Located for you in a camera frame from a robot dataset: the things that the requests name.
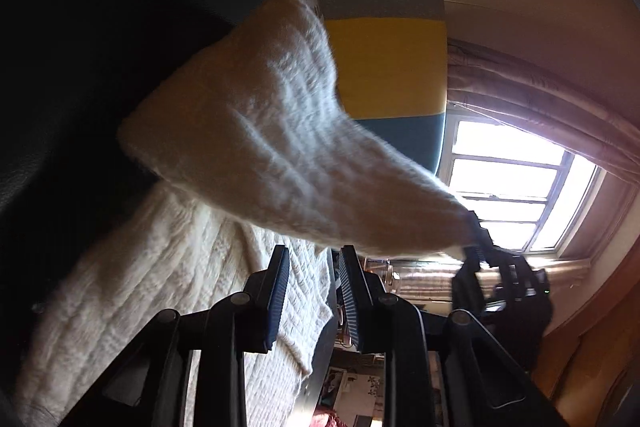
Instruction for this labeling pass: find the window with frame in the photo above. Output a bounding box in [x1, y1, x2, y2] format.
[438, 104, 604, 257]

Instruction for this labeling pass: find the cream knitted sweater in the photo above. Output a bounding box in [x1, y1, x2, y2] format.
[14, 0, 474, 426]

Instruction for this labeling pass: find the brown curtain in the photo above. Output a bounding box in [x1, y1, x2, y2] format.
[448, 39, 639, 186]

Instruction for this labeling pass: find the grey yellow blue chair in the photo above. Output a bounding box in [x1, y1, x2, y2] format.
[320, 0, 447, 172]

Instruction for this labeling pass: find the black leather sofa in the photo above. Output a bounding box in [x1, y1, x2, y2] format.
[1, 0, 303, 397]

